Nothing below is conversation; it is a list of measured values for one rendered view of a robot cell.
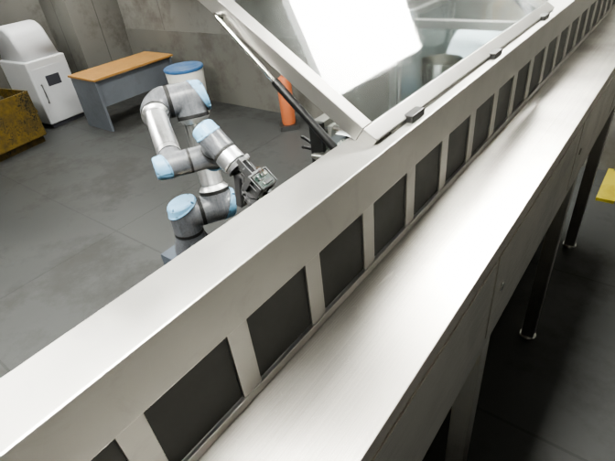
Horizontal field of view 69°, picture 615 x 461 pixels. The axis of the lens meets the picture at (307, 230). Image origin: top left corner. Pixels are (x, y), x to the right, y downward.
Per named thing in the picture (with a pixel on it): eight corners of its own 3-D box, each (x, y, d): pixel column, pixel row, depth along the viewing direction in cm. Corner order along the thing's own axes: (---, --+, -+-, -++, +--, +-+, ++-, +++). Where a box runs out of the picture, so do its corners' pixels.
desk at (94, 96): (185, 101, 642) (172, 54, 605) (113, 133, 568) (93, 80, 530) (158, 96, 675) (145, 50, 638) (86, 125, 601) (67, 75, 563)
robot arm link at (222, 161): (213, 166, 130) (232, 155, 135) (223, 178, 130) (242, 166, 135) (220, 152, 125) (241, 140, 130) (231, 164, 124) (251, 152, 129)
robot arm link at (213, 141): (211, 126, 136) (211, 112, 128) (235, 152, 135) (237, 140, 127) (190, 141, 134) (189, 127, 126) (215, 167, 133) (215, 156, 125)
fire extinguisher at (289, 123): (307, 124, 524) (300, 65, 486) (291, 134, 506) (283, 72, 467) (287, 121, 540) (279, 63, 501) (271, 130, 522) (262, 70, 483)
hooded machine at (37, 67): (90, 115, 633) (52, 18, 562) (50, 131, 598) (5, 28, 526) (64, 108, 673) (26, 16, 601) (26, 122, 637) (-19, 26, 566)
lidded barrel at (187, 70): (221, 108, 602) (210, 62, 568) (193, 122, 571) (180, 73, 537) (196, 103, 629) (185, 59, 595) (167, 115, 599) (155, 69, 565)
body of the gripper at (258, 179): (261, 192, 123) (231, 160, 123) (251, 208, 129) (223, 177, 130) (279, 180, 127) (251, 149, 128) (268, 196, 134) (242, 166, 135)
